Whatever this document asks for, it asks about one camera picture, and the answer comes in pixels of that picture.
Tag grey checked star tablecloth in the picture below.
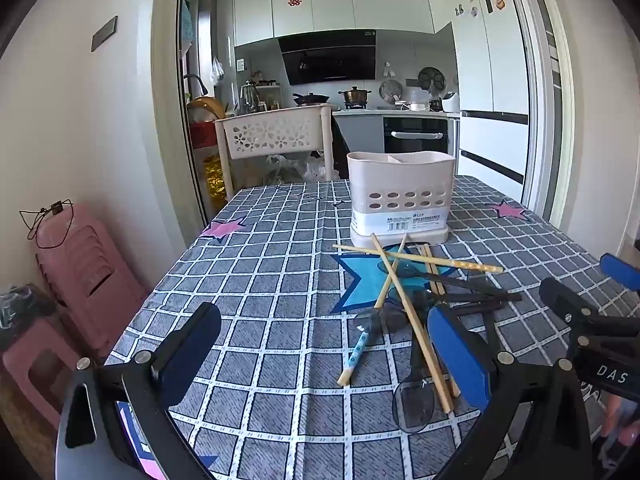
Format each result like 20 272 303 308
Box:
102 175 640 480

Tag grey wall switch plate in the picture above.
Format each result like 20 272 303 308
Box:
91 15 119 52

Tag round black pan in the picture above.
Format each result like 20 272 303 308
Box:
418 66 446 92

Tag yellow basin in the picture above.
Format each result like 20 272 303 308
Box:
187 95 226 123

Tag metal cooking pot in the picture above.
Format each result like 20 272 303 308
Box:
338 86 371 106

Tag black plastic bag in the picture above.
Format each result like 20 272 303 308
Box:
0 284 58 351

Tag white refrigerator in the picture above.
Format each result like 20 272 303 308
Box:
440 0 532 201

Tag grey kitchen counter cabinet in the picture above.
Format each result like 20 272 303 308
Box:
332 107 461 181

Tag person's right hand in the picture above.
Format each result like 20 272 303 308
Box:
600 392 640 448

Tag white plastic cart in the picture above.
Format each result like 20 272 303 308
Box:
214 104 337 201

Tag white upper cabinets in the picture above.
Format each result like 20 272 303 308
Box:
233 0 435 47

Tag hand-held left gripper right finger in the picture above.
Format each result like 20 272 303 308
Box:
426 304 601 480

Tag pink plastic stool stack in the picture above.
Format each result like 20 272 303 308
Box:
34 202 151 356

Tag black range hood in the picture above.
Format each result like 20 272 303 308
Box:
277 29 377 86

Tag dark brown handle spoon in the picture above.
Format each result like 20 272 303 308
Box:
425 270 523 302

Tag thin black cable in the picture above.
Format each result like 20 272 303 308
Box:
19 200 76 251

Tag beige plastic utensil holder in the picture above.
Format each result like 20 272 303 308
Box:
346 151 457 248

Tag blue patterned handle spoon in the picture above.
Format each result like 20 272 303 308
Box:
337 307 401 387

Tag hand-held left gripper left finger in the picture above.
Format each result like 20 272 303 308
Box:
56 301 223 480

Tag gold foil bag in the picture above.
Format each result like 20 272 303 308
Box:
201 155 228 201

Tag black built-in oven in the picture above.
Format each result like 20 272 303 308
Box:
382 115 449 153

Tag wooden chopstick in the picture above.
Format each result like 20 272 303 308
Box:
374 235 409 310
425 244 461 399
333 244 504 275
370 233 455 415
420 244 458 398

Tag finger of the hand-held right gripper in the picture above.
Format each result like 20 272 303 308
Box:
599 252 640 293
539 276 640 348

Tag black utensil handle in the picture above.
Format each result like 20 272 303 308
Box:
440 300 505 312

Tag clear plastic bag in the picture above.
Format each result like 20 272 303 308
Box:
265 154 328 183

